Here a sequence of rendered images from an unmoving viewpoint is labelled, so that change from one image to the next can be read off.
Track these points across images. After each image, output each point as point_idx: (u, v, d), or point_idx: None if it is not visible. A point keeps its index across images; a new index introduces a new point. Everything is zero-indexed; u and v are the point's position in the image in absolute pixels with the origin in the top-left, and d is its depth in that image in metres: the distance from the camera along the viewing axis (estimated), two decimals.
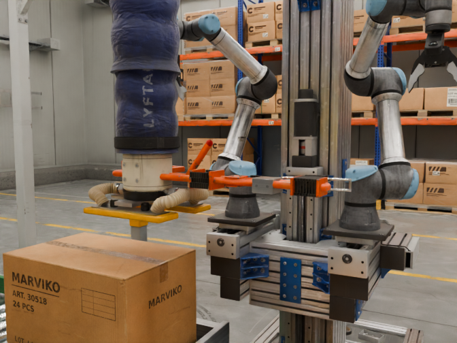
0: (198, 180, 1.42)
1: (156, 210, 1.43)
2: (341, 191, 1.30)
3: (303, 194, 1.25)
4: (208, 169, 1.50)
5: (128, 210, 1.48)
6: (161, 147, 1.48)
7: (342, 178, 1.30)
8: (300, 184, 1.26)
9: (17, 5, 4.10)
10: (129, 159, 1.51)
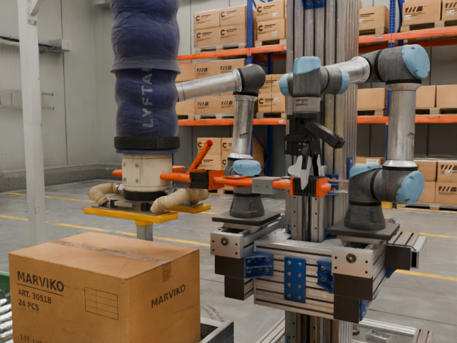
0: (198, 180, 1.42)
1: (156, 210, 1.43)
2: (339, 192, 1.27)
3: (303, 194, 1.25)
4: (208, 169, 1.50)
5: (128, 210, 1.48)
6: (161, 147, 1.48)
7: (339, 180, 1.26)
8: (300, 184, 1.26)
9: (26, 7, 4.14)
10: (129, 159, 1.51)
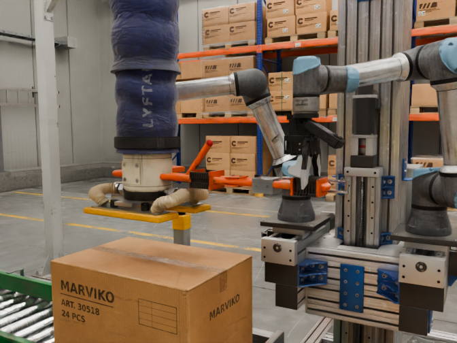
0: (198, 180, 1.42)
1: (156, 210, 1.43)
2: (339, 192, 1.27)
3: (303, 194, 1.25)
4: (208, 169, 1.50)
5: (128, 210, 1.48)
6: (161, 147, 1.48)
7: (339, 180, 1.26)
8: (300, 184, 1.26)
9: (43, 3, 4.03)
10: (129, 159, 1.51)
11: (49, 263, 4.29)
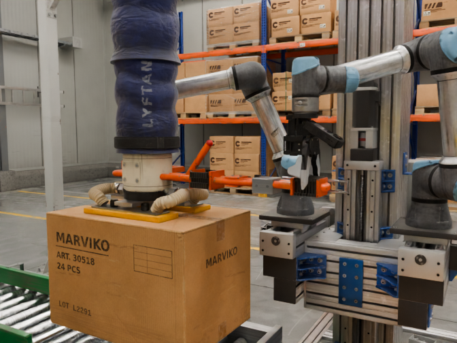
0: (198, 180, 1.42)
1: (156, 210, 1.43)
2: (339, 192, 1.27)
3: (303, 194, 1.25)
4: (208, 169, 1.50)
5: (128, 210, 1.48)
6: (161, 147, 1.48)
7: (339, 180, 1.26)
8: (300, 184, 1.26)
9: (46, 0, 4.04)
10: (129, 159, 1.51)
11: None
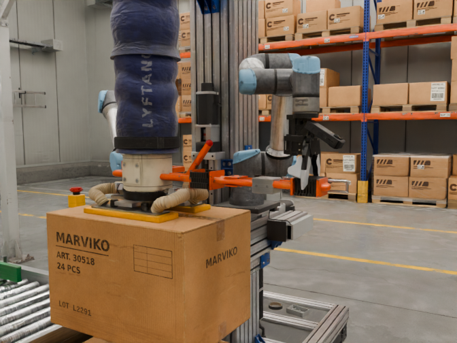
0: (198, 180, 1.42)
1: (156, 210, 1.43)
2: (339, 192, 1.27)
3: (303, 194, 1.25)
4: (208, 169, 1.50)
5: (128, 210, 1.48)
6: (161, 147, 1.48)
7: (339, 180, 1.26)
8: (300, 184, 1.26)
9: None
10: (129, 159, 1.51)
11: (6, 249, 4.66)
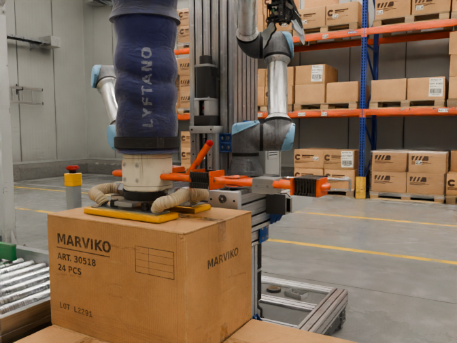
0: (198, 180, 1.42)
1: (156, 210, 1.43)
2: (341, 191, 1.30)
3: (303, 194, 1.25)
4: (208, 169, 1.50)
5: (128, 210, 1.48)
6: (161, 147, 1.48)
7: (342, 178, 1.30)
8: (300, 184, 1.26)
9: None
10: (129, 159, 1.51)
11: (2, 239, 4.62)
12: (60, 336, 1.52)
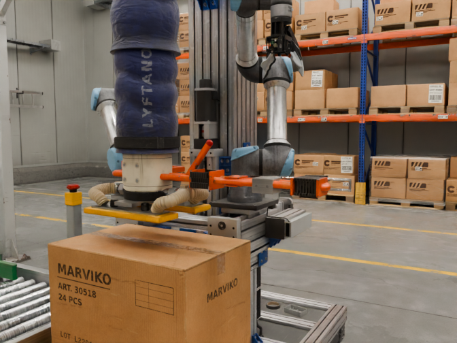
0: (198, 180, 1.42)
1: (156, 210, 1.43)
2: (341, 191, 1.30)
3: (303, 194, 1.25)
4: (208, 169, 1.50)
5: (128, 210, 1.48)
6: (161, 147, 1.48)
7: (342, 178, 1.30)
8: (300, 184, 1.26)
9: None
10: (129, 159, 1.51)
11: (3, 248, 4.63)
12: None
